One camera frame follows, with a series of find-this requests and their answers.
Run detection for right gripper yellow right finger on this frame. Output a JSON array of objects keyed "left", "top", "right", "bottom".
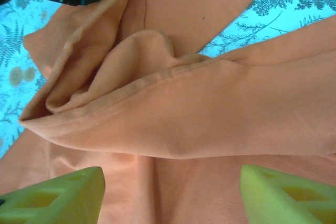
[{"left": 240, "top": 164, "right": 336, "bottom": 224}]

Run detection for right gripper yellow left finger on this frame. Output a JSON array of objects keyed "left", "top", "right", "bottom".
[{"left": 0, "top": 166, "right": 107, "bottom": 224}]

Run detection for orange trousers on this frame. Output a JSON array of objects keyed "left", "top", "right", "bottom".
[{"left": 18, "top": 0, "right": 336, "bottom": 224}]

